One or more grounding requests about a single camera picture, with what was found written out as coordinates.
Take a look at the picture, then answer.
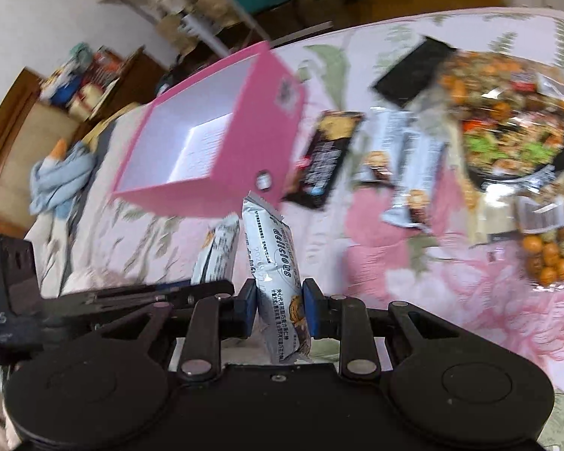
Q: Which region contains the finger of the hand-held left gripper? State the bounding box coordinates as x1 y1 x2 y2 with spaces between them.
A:
40 279 236 315

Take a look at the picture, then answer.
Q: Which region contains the white cookie snack packet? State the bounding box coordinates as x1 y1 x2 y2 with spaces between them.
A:
190 216 240 287
241 191 313 366

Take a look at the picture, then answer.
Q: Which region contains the white metal rack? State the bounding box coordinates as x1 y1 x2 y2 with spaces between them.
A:
99 0 273 57

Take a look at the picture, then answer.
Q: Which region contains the pink cardboard box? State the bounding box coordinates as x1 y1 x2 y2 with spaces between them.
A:
110 40 309 219

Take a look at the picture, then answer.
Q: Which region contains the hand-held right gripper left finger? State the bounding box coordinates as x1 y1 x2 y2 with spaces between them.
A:
94 278 259 383

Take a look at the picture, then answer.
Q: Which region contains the light blue cloth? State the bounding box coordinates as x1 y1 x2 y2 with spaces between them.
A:
29 141 97 219

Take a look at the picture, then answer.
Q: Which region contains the black snack packet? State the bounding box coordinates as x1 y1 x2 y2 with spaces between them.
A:
282 110 365 210

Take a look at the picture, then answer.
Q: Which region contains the wooden headboard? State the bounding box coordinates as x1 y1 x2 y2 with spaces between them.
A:
0 68 80 236

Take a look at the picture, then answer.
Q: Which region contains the large bowl print snack bag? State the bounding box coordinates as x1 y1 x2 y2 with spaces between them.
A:
418 51 564 245

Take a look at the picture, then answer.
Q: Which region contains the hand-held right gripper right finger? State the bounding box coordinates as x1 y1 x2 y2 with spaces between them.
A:
302 278 448 381

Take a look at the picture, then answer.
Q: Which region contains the wooden cabinet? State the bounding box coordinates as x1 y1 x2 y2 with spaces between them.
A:
87 46 170 120

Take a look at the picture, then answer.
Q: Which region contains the clear bag of nuts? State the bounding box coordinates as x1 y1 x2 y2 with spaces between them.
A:
517 183 564 287

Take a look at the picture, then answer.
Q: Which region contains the floral blanket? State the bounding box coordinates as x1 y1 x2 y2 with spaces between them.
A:
23 7 564 451

